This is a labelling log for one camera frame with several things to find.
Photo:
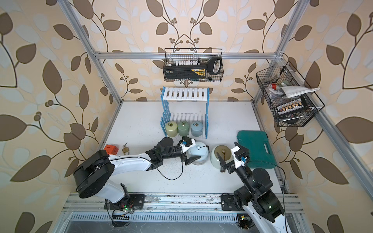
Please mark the white folded paper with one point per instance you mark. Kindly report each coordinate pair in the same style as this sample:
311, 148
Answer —
294, 91

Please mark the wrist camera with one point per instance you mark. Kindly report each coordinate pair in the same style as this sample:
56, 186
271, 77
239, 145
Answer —
183, 145
241, 155

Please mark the blue white wooden shelf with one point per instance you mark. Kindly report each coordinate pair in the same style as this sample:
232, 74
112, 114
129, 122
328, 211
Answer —
185, 104

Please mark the red cube block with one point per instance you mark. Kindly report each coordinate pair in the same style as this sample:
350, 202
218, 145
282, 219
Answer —
111, 149

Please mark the socket bit set tray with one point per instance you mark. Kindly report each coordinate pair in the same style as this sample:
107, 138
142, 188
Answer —
292, 107

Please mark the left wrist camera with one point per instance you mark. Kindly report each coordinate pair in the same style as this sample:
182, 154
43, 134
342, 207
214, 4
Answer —
183, 145

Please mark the black wire basket rear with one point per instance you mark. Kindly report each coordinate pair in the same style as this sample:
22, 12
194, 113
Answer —
193, 64

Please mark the white painted porcelain jar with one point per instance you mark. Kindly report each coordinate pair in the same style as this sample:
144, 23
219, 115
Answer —
200, 149

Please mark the black wire basket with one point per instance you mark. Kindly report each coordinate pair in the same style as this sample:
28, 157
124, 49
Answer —
275, 77
193, 64

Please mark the blue small tea canister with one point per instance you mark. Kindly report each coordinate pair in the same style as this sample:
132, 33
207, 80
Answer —
197, 129

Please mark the brass padlock with key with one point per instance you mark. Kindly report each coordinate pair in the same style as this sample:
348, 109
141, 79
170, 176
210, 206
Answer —
125, 149

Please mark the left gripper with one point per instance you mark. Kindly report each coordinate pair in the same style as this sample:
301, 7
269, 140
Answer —
187, 162

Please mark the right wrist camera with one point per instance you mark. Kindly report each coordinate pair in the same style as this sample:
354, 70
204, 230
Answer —
241, 155

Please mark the green plastic tool case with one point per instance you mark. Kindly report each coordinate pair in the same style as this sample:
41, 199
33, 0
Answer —
261, 155

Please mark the black white handle saw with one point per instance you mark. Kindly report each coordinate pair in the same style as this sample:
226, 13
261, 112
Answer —
214, 65

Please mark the base rail with cable duct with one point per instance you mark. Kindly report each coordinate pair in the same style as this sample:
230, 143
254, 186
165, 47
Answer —
156, 208

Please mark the yellow-green small tea canister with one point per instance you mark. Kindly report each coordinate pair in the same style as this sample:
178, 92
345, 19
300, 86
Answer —
171, 129

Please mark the aluminium cage frame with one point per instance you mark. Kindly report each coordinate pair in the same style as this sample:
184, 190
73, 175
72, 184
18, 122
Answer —
363, 175

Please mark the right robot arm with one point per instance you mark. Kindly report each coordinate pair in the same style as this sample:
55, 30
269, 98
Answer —
255, 197

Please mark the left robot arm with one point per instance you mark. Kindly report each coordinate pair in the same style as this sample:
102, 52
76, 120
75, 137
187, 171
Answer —
92, 177

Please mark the cream jar with brown lid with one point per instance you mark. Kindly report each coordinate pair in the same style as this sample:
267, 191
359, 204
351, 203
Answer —
218, 153

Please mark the black yellow tool box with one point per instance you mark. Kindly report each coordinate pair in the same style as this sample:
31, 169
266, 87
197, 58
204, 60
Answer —
191, 72

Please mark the black wire basket right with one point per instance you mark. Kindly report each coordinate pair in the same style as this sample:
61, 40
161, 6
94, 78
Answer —
275, 77

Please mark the green small tea canister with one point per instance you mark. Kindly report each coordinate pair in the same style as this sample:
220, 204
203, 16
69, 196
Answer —
183, 128

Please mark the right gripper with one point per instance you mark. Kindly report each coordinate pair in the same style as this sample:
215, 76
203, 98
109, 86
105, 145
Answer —
224, 164

